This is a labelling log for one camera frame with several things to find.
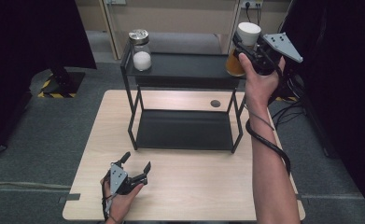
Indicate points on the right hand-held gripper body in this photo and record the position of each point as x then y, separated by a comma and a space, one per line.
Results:
267, 53

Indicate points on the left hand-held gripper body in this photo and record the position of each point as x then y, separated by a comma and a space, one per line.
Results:
118, 179

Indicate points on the amber jar with white lid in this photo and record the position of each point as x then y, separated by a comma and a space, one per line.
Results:
248, 32

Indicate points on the black metal two-tier shelf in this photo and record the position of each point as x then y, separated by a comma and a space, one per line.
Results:
186, 65

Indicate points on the glass jar with silver lid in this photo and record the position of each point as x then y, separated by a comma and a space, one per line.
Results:
141, 53

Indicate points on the person's left hand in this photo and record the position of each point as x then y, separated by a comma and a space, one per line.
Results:
121, 205

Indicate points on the person's right hand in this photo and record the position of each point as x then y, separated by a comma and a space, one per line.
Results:
259, 84

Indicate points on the dark round table grommet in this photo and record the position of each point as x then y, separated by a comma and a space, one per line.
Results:
215, 103

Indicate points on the light wooden cabinet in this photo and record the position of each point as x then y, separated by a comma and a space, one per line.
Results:
177, 18

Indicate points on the black curtain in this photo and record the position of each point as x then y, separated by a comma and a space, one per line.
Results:
342, 109
21, 62

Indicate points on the grey floor strip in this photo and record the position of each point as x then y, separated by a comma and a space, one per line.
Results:
24, 185

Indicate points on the white wall power socket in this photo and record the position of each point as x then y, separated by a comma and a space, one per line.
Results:
251, 3

